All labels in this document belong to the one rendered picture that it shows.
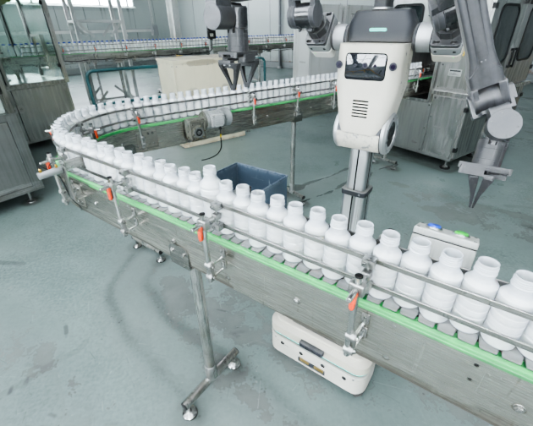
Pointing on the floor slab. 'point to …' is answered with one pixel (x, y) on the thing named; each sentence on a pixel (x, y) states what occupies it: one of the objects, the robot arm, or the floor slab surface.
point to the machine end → (532, 21)
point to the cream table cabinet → (195, 81)
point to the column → (173, 19)
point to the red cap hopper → (94, 36)
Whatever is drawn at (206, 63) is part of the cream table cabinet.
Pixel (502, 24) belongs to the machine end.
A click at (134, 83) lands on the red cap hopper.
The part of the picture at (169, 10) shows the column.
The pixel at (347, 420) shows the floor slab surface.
